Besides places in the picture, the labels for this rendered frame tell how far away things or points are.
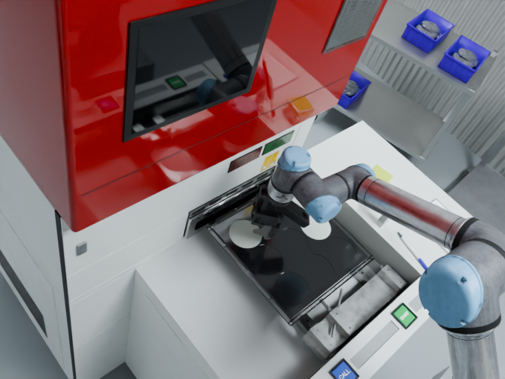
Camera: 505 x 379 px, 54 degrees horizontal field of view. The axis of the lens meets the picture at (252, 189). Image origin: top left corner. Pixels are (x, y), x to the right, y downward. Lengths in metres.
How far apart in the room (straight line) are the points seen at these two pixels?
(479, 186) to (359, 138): 1.66
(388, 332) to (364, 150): 0.66
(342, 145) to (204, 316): 0.75
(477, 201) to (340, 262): 1.84
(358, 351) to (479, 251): 0.47
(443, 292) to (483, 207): 2.30
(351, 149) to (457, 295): 0.90
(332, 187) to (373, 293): 0.45
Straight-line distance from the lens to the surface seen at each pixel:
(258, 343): 1.42
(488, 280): 0.99
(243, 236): 1.47
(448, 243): 1.13
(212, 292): 1.45
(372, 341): 1.38
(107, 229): 1.20
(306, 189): 1.19
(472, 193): 3.29
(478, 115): 3.68
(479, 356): 1.06
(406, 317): 1.45
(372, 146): 1.81
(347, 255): 1.55
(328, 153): 1.70
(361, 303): 1.51
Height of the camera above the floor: 2.10
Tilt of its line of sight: 49 degrees down
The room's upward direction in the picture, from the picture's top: 21 degrees clockwise
